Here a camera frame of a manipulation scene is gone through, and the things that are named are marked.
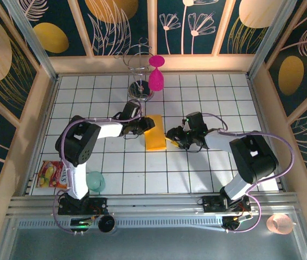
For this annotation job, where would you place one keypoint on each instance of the yellow cloth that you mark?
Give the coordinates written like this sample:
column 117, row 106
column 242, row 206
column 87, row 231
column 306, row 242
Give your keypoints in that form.
column 155, row 135

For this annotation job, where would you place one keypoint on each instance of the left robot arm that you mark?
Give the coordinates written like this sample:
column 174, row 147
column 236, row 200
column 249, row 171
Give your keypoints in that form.
column 80, row 140

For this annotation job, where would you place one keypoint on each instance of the pink wine glass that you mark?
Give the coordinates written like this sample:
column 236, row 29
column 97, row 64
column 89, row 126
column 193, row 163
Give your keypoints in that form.
column 155, row 81

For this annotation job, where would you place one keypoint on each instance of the teal plastic cup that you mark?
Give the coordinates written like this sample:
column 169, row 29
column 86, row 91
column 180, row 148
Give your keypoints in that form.
column 96, row 182

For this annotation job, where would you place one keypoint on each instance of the red yellow snack packet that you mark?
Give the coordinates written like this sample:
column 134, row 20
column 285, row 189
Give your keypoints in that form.
column 49, row 174

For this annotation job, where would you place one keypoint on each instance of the black round cap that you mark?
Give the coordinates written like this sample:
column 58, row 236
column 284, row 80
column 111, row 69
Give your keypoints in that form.
column 106, row 223

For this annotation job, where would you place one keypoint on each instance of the peach plastic cup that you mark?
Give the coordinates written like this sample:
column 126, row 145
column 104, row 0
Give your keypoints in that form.
column 278, row 223

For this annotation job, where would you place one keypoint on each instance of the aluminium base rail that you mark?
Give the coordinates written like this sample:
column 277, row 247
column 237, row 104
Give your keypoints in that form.
column 156, row 203

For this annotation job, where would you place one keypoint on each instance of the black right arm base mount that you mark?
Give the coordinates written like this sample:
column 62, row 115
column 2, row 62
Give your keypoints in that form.
column 210, row 204

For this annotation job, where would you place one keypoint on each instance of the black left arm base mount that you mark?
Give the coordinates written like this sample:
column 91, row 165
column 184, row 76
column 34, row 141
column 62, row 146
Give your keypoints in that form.
column 99, row 205

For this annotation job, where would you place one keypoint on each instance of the aluminium corner post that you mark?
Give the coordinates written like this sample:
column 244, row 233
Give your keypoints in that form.
column 271, row 38
column 31, row 38

